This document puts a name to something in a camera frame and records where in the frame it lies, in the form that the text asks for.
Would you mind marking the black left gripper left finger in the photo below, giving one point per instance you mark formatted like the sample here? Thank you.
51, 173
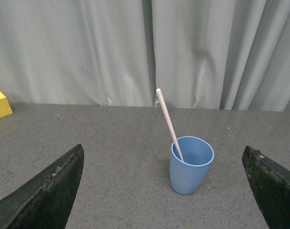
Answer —
46, 200

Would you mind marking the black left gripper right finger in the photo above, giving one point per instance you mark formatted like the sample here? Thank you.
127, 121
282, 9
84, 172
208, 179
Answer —
270, 184

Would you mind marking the beige speckled chopstick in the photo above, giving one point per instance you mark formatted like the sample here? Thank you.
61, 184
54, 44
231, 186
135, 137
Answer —
169, 122

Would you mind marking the blue plastic cup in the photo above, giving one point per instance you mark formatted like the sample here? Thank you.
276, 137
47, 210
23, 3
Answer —
186, 175

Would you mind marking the grey-white curtain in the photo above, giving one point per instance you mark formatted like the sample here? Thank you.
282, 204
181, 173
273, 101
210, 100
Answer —
210, 54

